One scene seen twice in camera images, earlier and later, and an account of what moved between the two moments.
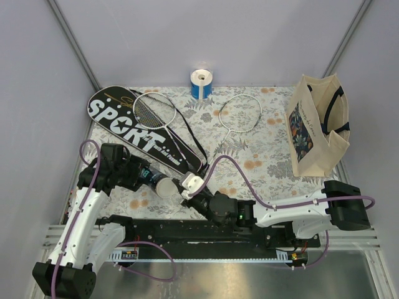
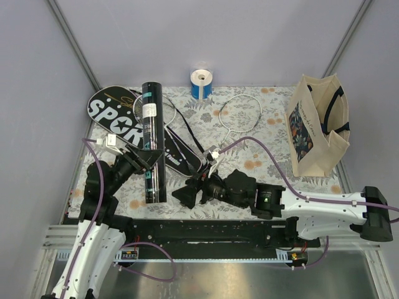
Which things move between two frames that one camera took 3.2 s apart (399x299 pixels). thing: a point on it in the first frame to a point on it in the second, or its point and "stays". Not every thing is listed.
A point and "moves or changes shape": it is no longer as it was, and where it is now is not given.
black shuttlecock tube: x=164 y=186 moves or changes shape
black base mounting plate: x=214 y=234 stays
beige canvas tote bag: x=318 y=116 stays
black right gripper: x=186 y=202 to x=187 y=195
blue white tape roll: x=201 y=81 stays
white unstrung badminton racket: x=235 y=130 stays
